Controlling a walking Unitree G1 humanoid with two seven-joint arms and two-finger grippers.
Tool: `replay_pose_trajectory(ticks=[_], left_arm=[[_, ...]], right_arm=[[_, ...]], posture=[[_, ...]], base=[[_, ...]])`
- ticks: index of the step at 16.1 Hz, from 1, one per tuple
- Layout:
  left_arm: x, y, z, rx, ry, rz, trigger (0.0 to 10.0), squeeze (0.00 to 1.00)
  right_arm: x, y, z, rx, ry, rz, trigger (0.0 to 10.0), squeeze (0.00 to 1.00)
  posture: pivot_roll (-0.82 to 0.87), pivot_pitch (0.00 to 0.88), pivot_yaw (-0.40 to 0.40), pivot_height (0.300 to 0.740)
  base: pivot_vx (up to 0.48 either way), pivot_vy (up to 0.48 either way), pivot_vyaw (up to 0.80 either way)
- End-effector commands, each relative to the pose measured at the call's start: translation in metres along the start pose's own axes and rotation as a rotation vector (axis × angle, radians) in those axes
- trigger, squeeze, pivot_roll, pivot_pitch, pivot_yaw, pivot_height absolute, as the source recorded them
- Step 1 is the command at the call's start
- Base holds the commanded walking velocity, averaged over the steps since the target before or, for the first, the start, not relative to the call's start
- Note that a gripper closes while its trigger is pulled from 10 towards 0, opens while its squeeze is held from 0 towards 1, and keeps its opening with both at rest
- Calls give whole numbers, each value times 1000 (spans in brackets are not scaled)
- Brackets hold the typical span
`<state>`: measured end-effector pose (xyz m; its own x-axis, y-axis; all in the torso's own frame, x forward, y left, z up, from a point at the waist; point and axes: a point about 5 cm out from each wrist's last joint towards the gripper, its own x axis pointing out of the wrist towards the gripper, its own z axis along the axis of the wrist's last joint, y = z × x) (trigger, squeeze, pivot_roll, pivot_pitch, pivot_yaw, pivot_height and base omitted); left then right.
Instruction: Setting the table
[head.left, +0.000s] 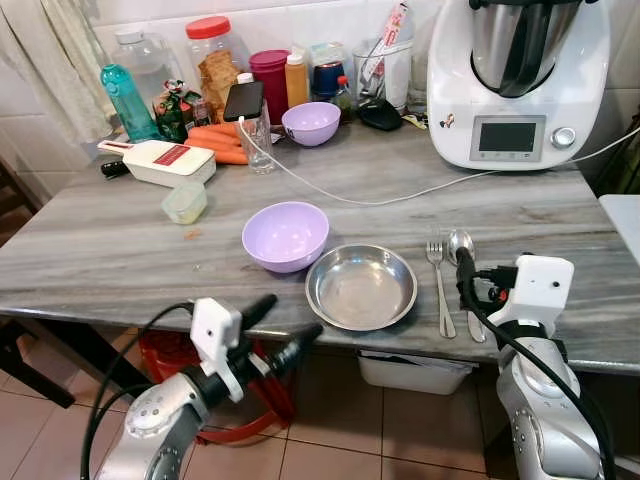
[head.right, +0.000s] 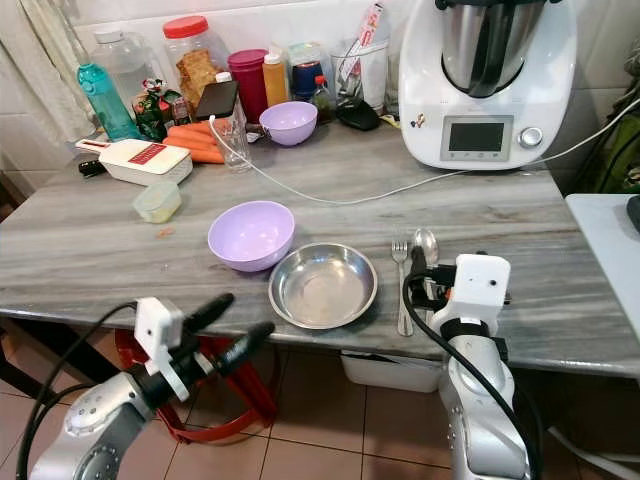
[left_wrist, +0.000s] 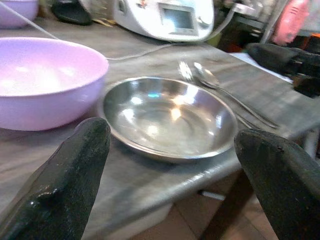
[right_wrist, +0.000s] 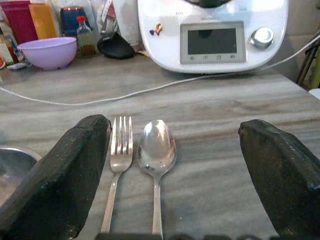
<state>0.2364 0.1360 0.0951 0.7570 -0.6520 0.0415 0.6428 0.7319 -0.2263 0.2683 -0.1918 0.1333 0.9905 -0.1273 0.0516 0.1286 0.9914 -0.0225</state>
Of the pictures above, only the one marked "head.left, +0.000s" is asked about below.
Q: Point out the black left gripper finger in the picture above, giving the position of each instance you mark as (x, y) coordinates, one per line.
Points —
(298, 348)
(260, 312)

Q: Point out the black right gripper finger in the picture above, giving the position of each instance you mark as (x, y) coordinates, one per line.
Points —
(466, 272)

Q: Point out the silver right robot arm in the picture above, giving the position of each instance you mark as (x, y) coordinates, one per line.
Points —
(540, 410)

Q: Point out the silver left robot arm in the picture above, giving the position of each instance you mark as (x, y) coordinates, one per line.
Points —
(160, 425)

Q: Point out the steel fork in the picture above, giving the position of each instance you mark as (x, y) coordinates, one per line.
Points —
(440, 290)

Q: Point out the steel spoon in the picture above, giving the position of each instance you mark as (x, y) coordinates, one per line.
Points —
(461, 240)

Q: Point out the red plastic stool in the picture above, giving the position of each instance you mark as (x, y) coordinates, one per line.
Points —
(265, 410)

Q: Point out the large purple bowl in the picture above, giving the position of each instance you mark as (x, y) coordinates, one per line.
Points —
(285, 238)

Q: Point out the round steel plate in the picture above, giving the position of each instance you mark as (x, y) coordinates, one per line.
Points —
(361, 288)

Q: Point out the white plastic bin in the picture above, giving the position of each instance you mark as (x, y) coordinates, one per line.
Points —
(415, 372)

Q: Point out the small pale green container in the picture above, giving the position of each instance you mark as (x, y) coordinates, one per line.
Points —
(185, 204)

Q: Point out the white side table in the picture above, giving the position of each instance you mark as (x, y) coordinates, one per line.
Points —
(622, 220)

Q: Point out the clear drinking glass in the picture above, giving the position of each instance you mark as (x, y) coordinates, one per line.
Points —
(260, 145)

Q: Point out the white kitchen cooking machine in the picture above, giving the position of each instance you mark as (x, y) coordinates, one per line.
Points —
(520, 110)

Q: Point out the green bag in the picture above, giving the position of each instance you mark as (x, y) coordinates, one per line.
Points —
(625, 165)

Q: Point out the black rounded object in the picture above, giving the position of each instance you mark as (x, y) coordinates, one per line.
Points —
(381, 116)

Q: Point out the orange carrots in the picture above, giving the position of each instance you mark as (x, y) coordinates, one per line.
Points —
(215, 140)

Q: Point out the white slicer box red label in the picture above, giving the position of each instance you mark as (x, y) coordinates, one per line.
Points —
(160, 162)

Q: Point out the small purple bowl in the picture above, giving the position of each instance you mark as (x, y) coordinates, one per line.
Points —
(311, 122)

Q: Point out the black smartphone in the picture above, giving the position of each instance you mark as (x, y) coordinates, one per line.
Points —
(243, 101)

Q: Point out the small red cap bottle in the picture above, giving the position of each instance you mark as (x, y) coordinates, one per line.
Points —
(343, 98)

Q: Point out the dark wooden table leg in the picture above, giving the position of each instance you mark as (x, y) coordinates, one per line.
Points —
(35, 365)

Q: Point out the green snack packet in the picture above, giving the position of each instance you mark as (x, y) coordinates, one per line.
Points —
(175, 112)

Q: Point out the clear jar with utensils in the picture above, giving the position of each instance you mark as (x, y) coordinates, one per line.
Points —
(385, 65)

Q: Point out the magenta plastic tumbler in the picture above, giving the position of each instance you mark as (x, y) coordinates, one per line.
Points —
(270, 85)

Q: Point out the orange sauce bottle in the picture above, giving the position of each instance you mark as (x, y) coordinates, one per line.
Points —
(297, 82)

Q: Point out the blue lidded container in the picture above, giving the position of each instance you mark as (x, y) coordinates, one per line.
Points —
(327, 72)

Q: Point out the teal plastic bottle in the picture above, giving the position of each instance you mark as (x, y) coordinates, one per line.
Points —
(126, 105)

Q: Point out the red lid snack jar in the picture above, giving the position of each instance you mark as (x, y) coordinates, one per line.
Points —
(213, 65)

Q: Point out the clear plastic water bottle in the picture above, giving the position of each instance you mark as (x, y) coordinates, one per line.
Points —
(148, 65)

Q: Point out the beige curtain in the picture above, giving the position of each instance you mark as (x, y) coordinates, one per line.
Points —
(50, 60)

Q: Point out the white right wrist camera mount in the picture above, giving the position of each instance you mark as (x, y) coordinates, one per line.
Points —
(538, 285)

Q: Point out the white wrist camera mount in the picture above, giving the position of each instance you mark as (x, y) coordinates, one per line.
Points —
(213, 328)
(538, 285)

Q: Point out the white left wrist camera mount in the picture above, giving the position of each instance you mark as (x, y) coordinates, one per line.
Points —
(213, 328)

